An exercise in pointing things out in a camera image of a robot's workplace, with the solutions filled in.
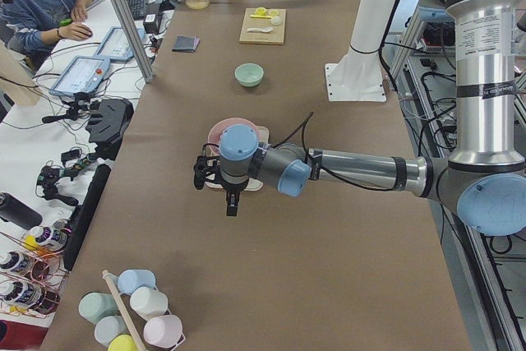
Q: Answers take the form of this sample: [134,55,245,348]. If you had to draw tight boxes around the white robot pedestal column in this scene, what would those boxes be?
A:
[336,0,397,85]

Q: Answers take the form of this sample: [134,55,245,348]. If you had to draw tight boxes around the mint green bowl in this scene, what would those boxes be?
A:
[234,62,264,88]

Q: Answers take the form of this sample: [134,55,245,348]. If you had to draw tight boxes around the black bar device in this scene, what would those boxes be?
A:
[62,164,111,271]

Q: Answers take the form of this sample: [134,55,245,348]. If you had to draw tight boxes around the yellow cup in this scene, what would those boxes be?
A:
[108,334,138,351]

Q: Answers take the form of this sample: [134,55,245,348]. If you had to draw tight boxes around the yellow plastic knife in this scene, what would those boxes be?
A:
[249,14,273,19]

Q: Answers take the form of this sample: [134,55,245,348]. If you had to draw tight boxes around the white cup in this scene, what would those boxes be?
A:
[130,287,168,321]

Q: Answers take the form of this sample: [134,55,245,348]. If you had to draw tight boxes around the light blue cup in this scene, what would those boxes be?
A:
[118,269,156,295]

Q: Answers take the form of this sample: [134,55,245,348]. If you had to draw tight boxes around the grey blue cup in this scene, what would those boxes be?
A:
[94,316,128,348]

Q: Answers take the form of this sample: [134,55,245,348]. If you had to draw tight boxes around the folded grey cloth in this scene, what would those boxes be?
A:
[172,35,201,53]

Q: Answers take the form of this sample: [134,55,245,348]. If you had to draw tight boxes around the aluminium frame post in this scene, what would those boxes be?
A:
[110,0,154,83]

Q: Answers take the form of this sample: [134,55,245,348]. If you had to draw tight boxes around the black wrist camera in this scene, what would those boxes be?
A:
[193,143,221,190]

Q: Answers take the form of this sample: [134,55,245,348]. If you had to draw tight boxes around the black monitor stand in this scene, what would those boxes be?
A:
[85,99,134,162]

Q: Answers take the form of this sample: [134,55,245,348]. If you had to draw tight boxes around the black bottle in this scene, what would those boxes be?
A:
[1,192,42,230]

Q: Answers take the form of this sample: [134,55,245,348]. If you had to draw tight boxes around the teach pendant tablet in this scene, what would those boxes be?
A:
[48,56,110,98]
[95,26,133,62]

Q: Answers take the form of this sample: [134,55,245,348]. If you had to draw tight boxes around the teach pendant tablet near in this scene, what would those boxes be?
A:
[48,56,110,98]

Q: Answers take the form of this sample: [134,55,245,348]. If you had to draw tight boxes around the teach pendant tablet far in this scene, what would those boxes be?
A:
[95,26,133,62]

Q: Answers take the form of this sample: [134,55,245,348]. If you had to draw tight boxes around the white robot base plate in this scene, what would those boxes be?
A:
[324,63,386,102]

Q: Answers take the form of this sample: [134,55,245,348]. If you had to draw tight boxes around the white ceramic spoon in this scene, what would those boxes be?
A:
[246,26,274,34]

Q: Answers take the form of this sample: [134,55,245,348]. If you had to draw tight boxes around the cream rabbit tray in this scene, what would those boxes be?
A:
[205,126,270,192]

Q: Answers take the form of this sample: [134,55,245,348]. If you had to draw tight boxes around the copper wire basket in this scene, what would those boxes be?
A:
[1,226,69,319]

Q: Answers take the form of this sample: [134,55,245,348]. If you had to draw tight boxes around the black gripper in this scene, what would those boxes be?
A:
[220,179,247,217]

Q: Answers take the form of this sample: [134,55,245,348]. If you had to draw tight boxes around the bamboo cutting board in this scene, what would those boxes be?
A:
[238,7,287,45]

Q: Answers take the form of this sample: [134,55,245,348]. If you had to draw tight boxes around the person in blue hoodie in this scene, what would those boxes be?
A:
[1,0,94,70]

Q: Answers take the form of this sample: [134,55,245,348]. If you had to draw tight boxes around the wooden cup rack rod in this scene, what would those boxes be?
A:
[102,270,147,351]

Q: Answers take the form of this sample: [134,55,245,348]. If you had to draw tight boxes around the stacked lemon slices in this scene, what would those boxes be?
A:
[254,7,267,16]

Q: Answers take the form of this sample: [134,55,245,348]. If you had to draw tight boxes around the pink cup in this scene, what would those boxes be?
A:
[143,315,184,349]

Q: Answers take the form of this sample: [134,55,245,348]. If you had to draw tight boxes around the pink bowl of ice cubes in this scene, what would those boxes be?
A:
[207,118,261,155]

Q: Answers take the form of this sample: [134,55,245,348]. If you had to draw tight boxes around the mint green cup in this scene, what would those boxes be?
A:
[78,293,118,325]

